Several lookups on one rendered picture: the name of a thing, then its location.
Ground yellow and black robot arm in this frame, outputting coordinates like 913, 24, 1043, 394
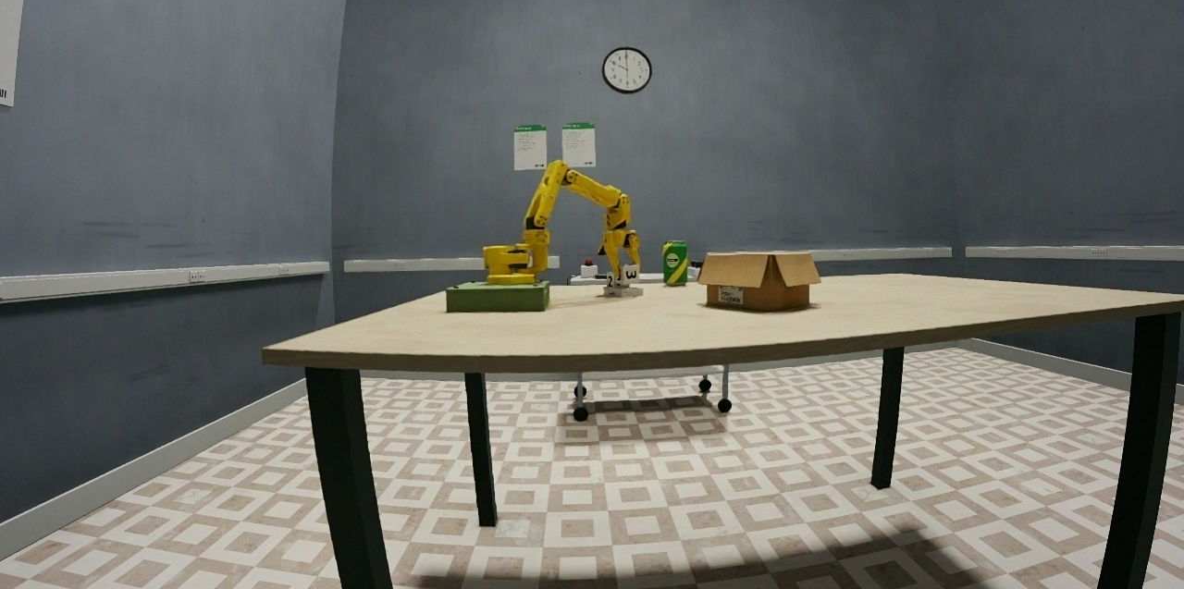
485, 160, 631, 286

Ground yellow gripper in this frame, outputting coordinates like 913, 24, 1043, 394
597, 228, 641, 277

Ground white cube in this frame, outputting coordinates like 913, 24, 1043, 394
607, 273, 630, 289
614, 264, 639, 284

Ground green and yellow drink can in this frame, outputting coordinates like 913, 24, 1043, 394
663, 241, 687, 287

